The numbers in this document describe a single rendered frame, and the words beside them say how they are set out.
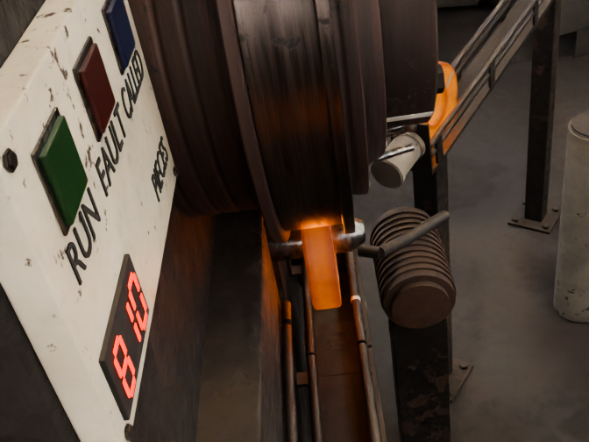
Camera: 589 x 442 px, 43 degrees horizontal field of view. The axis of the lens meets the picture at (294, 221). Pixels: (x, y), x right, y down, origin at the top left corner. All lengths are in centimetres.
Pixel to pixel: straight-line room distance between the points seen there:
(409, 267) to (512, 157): 130
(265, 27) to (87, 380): 27
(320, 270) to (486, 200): 153
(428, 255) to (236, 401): 70
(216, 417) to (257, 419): 4
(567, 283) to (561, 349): 15
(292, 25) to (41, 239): 27
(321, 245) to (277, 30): 35
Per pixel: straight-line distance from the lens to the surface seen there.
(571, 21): 305
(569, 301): 191
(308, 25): 52
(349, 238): 87
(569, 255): 182
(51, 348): 35
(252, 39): 52
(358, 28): 58
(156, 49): 56
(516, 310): 197
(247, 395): 66
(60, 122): 35
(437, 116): 139
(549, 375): 182
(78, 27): 41
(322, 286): 84
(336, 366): 95
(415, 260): 128
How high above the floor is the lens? 136
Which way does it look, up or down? 36 degrees down
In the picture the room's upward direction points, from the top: 10 degrees counter-clockwise
